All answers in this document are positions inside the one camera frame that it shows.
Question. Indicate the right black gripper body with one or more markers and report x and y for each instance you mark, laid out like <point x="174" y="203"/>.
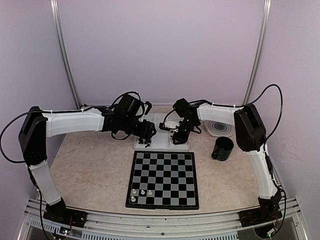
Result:
<point x="189" y="125"/>

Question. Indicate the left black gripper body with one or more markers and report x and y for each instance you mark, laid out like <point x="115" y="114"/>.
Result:
<point x="128" y="126"/>

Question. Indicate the black and silver chessboard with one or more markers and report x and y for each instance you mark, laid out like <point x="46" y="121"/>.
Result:
<point x="171" y="176"/>

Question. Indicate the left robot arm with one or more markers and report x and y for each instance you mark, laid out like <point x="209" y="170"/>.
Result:
<point x="126" y="114"/>

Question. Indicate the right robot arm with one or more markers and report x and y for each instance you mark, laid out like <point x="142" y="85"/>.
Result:
<point x="250" y="135"/>

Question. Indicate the white plastic divided tray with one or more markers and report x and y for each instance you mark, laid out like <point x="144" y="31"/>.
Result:
<point x="162" y="141"/>

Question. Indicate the white plate with rings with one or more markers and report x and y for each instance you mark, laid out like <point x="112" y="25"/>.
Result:
<point x="219" y="129"/>

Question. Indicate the dark green mug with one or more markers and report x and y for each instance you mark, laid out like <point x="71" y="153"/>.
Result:
<point x="222" y="148"/>

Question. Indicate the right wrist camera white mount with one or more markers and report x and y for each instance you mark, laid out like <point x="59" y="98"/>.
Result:
<point x="169" y="125"/>

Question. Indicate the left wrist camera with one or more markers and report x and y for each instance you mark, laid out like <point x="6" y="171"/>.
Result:
<point x="147" y="108"/>

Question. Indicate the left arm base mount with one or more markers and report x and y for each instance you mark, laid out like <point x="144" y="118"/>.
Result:
<point x="66" y="216"/>

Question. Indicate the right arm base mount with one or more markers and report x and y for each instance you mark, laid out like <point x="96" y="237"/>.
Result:
<point x="254" y="216"/>

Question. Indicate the right aluminium frame post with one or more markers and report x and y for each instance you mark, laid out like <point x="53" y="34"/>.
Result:
<point x="259" y="50"/>

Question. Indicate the aluminium frame post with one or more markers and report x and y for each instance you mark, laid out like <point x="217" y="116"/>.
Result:
<point x="259" y="50"/>
<point x="54" y="5"/>

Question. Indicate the left aluminium frame post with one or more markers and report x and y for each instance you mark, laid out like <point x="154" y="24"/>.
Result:
<point x="54" y="5"/>

